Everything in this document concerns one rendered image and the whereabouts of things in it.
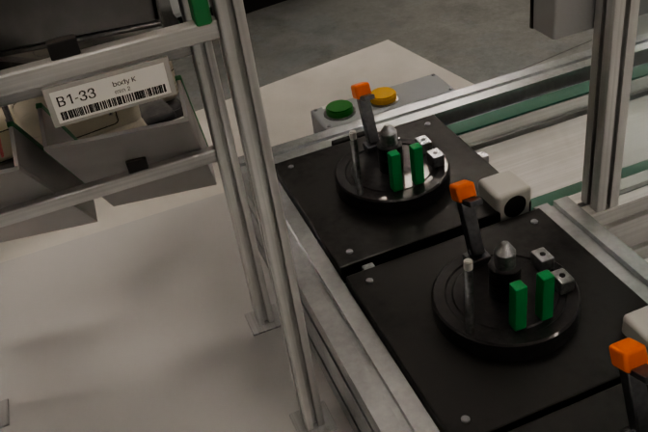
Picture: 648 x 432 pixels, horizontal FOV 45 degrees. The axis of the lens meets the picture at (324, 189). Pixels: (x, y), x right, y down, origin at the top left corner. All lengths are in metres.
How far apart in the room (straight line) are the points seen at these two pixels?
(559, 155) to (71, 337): 0.68
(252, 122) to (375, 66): 0.91
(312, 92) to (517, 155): 0.48
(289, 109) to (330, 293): 0.61
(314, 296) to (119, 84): 0.36
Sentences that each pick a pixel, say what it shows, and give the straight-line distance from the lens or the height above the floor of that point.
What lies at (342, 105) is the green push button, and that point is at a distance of 1.14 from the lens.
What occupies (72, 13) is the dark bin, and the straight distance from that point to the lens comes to 0.60.
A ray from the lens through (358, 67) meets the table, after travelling 1.50.
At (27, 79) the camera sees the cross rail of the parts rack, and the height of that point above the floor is 1.30.
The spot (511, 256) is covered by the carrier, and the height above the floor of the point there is 1.04.
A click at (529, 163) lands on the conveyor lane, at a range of 1.09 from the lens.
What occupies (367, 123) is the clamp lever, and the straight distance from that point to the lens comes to 0.98.
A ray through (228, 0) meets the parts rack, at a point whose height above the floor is 1.32.
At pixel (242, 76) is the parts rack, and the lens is 0.59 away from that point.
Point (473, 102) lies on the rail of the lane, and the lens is 1.15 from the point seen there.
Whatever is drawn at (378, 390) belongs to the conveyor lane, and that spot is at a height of 0.96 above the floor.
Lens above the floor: 1.51
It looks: 34 degrees down
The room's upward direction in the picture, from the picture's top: 9 degrees counter-clockwise
